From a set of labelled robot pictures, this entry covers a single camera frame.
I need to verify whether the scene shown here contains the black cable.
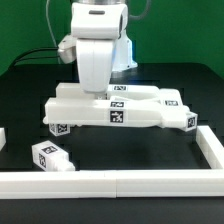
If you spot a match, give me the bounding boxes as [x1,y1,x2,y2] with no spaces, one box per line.
[9,47,61,69]

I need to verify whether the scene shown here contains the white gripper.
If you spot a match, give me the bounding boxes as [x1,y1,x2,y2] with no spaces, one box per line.
[76,39,115,93]

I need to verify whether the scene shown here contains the white chair back assembly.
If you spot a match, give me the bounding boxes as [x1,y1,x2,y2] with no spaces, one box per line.
[43,83,192,130]

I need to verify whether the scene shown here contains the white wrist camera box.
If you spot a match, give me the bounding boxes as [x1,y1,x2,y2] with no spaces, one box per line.
[58,34,77,64]

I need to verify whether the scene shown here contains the white right fence bar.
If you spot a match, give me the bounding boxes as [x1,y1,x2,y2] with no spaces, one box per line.
[196,126,224,170]

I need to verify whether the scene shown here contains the white left fence bar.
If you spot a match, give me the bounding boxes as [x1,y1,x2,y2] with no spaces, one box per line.
[0,128,6,151]

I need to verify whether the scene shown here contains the white fence bar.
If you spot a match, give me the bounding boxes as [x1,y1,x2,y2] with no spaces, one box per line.
[0,170,224,199]
[196,126,224,170]
[0,128,6,151]

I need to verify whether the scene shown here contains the grey cable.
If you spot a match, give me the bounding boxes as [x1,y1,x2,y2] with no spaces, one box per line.
[45,0,63,51]

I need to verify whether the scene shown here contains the white front fence bar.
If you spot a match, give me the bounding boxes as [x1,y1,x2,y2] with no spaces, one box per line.
[0,170,224,199]

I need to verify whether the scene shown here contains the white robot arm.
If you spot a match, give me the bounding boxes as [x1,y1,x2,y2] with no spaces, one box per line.
[58,0,151,94]

